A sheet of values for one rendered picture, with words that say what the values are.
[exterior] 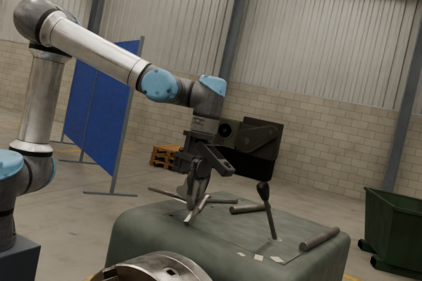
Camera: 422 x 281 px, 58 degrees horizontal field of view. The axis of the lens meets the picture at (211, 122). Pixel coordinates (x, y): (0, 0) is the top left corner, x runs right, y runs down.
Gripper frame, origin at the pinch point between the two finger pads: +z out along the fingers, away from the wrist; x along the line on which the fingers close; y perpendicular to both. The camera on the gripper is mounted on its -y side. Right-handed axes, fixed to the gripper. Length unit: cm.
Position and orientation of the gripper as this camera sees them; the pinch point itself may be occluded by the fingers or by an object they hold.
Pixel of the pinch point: (193, 207)
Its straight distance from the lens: 106.2
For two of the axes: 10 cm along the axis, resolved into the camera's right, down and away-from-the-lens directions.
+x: -5.2, -0.8, -8.5
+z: -2.1, 9.8, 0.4
